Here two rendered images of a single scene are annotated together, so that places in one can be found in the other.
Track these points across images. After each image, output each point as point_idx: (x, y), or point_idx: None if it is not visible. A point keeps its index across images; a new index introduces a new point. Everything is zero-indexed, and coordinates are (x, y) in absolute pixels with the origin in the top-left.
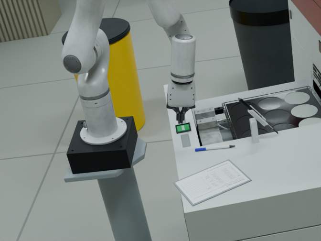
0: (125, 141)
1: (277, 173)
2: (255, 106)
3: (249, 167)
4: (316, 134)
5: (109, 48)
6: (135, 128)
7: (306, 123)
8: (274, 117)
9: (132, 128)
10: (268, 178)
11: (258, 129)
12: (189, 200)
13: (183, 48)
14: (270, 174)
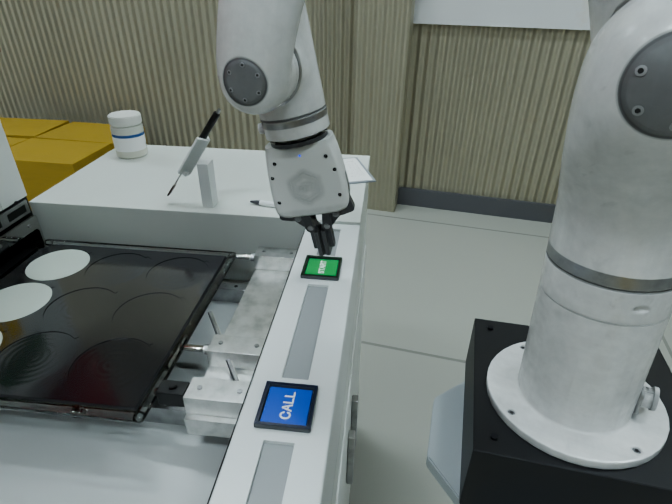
0: (480, 341)
1: (231, 164)
2: (80, 359)
3: (257, 176)
4: (116, 190)
5: (569, 113)
6: (464, 478)
7: (62, 268)
8: (90, 304)
9: (471, 411)
10: (247, 162)
11: (155, 286)
12: (359, 161)
13: None
14: (239, 165)
